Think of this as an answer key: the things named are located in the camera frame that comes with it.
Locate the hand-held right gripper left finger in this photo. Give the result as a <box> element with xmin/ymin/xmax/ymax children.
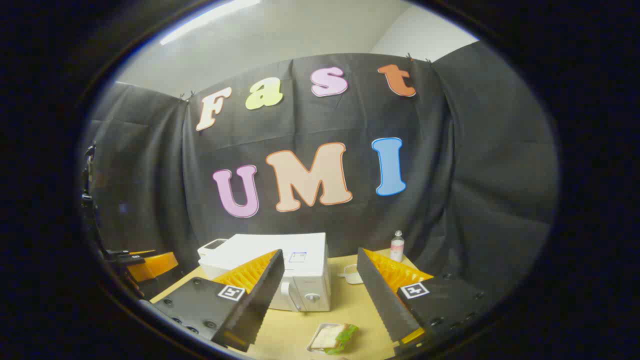
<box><xmin>150</xmin><ymin>249</ymin><xmax>286</xmax><ymax>352</ymax></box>

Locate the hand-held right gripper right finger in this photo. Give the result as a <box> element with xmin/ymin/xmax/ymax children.
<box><xmin>356</xmin><ymin>247</ymin><xmax>493</xmax><ymax>351</ymax></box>

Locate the white microwave oven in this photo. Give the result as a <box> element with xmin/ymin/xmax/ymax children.
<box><xmin>197</xmin><ymin>232</ymin><xmax>332</xmax><ymax>313</ymax></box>

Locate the sandwich with lettuce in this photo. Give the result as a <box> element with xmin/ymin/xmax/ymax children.
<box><xmin>311</xmin><ymin>323</ymin><xmax>359</xmax><ymax>356</ymax></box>

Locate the white divided dish with grains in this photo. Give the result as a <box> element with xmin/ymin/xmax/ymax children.
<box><xmin>337</xmin><ymin>264</ymin><xmax>365</xmax><ymax>285</ymax></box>

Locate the clear bottle with pink label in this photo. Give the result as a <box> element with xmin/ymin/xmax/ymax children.
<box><xmin>390</xmin><ymin>230</ymin><xmax>405</xmax><ymax>263</ymax></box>

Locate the white plastic tray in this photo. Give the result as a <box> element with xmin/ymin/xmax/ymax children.
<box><xmin>306</xmin><ymin>322</ymin><xmax>351</xmax><ymax>355</ymax></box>

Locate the black backdrop cloth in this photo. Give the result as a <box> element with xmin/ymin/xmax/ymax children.
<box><xmin>82</xmin><ymin>42</ymin><xmax>558</xmax><ymax>301</ymax></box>

